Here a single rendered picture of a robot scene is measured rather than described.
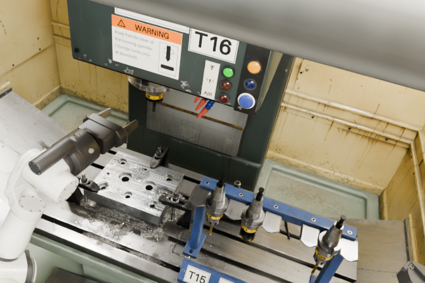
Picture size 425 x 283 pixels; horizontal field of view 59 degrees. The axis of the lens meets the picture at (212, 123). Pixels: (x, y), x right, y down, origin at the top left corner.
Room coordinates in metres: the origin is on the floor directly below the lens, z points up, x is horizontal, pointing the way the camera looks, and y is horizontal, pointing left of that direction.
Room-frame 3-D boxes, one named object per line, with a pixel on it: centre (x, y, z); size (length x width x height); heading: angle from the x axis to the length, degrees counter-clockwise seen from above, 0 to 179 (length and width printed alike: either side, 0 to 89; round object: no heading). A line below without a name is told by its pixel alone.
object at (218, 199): (0.74, -0.05, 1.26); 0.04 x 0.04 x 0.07
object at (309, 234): (0.68, -0.32, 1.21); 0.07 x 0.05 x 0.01; 167
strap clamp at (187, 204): (0.89, 0.08, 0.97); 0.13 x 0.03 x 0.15; 77
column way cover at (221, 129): (1.35, 0.09, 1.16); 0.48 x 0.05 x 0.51; 77
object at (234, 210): (0.73, -0.11, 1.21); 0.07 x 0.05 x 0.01; 167
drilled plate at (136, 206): (0.97, 0.24, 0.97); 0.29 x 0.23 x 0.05; 77
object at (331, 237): (0.67, -0.37, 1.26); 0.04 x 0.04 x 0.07
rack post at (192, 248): (0.80, -0.01, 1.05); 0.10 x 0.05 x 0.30; 167
